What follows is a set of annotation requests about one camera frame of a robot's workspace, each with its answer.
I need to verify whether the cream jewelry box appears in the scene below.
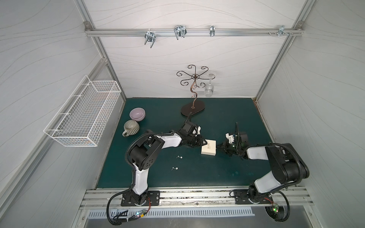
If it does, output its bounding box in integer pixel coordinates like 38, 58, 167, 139
201, 140, 216, 156

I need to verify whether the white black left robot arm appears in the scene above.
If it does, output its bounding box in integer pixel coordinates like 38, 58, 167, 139
125, 130, 208, 205

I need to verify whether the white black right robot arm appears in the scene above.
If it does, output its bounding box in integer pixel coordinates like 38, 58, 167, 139
217, 142, 310, 204

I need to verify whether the dark oval stand base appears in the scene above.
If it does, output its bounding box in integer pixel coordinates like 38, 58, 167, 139
181, 100, 205, 116

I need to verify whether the clear wine glass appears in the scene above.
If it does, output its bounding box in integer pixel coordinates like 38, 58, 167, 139
204, 73, 215, 97

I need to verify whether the bronze scroll stand rod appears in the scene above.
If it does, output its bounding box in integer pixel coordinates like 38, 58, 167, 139
176, 64, 209, 102

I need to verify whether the lilac ceramic bowl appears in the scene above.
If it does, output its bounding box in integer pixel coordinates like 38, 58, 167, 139
129, 107, 146, 122

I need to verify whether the green ribbed ceramic mug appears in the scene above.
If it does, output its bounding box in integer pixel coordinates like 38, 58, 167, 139
122, 120, 140, 137

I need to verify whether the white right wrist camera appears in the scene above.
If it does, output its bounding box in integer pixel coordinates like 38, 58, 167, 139
225, 122, 249, 144

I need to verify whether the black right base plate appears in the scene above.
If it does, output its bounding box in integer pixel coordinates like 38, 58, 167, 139
229, 189, 271, 205

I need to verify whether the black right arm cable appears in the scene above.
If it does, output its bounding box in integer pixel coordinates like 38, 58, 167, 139
233, 122, 303, 222

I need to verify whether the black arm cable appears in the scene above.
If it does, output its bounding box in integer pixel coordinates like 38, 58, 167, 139
106, 112, 192, 226
233, 122, 303, 222

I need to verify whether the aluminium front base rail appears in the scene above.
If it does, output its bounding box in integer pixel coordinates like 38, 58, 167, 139
76, 186, 311, 211

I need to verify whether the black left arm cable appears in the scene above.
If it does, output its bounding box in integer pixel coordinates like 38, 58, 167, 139
106, 112, 192, 226

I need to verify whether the white slotted cable duct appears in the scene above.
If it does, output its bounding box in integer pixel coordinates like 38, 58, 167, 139
87, 207, 255, 219

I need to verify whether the metal rail hook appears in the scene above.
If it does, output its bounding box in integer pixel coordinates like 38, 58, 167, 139
210, 25, 215, 37

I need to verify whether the metal rail clamp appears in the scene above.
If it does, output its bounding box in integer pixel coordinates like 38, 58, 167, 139
144, 30, 156, 48
174, 25, 187, 40

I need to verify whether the white wire basket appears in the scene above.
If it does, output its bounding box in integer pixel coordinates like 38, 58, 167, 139
43, 76, 121, 147

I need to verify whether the metal rail bracket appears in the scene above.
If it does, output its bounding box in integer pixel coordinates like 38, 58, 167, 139
268, 25, 294, 37

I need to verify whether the aluminium cross rail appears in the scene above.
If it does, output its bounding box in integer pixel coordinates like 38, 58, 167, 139
85, 28, 305, 37

